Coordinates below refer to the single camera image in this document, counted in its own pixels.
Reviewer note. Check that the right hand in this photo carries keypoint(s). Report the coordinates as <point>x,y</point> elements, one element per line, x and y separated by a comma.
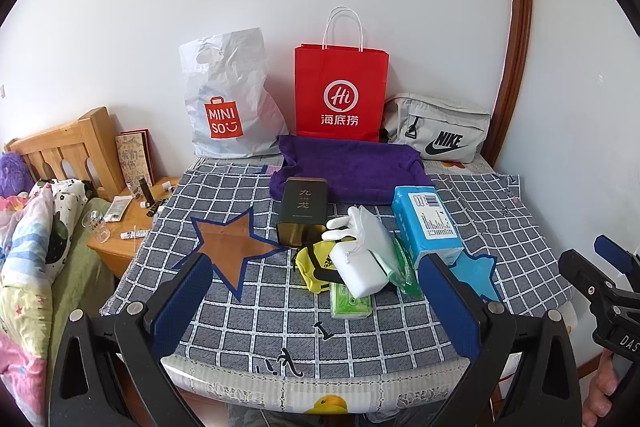
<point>598,404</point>

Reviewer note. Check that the grey checked bedsheet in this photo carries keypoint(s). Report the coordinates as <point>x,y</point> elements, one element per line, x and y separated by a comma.
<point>330,309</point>

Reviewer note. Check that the green tissue packet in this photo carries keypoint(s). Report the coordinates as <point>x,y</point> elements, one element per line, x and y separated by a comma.
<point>345,306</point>

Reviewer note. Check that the light green cloth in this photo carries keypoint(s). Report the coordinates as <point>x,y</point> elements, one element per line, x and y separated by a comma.
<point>375,238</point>

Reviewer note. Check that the colourful floral quilt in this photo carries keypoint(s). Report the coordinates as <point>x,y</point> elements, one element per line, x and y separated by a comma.
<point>36,229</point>

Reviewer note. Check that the blue star mat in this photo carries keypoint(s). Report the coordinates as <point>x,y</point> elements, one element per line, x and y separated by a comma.
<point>477,272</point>

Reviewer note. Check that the brown wooden door frame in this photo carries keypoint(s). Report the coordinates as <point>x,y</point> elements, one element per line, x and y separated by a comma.
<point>512,76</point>

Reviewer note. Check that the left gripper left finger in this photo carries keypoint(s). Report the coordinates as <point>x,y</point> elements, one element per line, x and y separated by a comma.
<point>174,303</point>

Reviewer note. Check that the brown patterned book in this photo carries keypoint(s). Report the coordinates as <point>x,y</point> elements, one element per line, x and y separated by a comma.
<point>134,155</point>

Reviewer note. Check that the white tube on nightstand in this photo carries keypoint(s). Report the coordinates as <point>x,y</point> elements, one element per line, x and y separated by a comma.
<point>136,234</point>

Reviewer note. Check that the dark green tea box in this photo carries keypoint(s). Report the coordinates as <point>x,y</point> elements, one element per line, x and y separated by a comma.
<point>303,212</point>

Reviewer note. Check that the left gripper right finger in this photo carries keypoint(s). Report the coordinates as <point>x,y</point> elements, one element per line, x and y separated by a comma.
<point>446,296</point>

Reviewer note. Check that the dark bottle on nightstand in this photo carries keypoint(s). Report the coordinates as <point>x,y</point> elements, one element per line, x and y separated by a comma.
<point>144,187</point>

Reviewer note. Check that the yellow black pouch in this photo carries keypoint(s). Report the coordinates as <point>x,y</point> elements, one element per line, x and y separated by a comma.
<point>316,267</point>

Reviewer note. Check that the wooden headboard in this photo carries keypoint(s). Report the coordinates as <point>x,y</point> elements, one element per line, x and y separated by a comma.
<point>83,149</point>

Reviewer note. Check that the white cotton gloves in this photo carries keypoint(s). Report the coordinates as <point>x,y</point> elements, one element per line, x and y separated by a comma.
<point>350,225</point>

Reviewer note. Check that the purple towel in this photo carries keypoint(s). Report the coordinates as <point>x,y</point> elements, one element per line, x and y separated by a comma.
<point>356,172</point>

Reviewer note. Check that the wooden nightstand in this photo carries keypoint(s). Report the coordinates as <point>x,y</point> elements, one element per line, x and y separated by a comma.
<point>105,240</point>

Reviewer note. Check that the purple plush toy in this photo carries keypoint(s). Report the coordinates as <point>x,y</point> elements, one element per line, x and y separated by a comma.
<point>15,177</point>

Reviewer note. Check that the green foil sachet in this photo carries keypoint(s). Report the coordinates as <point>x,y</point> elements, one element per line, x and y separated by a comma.
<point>404,277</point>

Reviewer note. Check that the blue tissue pack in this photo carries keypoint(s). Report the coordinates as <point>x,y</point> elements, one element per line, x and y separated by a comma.
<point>424,224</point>

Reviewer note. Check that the red paper shopping bag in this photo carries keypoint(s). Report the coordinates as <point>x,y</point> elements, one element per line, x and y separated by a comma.
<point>339,91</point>

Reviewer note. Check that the grey Nike waist bag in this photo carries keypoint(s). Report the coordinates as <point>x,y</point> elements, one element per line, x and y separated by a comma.
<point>439,129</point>

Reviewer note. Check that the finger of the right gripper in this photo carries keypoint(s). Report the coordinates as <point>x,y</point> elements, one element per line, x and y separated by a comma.
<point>614,254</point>

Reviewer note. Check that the white Miniso plastic bag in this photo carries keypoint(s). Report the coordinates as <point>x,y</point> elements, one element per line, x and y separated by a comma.
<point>232,115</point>

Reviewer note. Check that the brown star mat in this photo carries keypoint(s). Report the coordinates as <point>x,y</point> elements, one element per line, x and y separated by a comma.
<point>230,246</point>

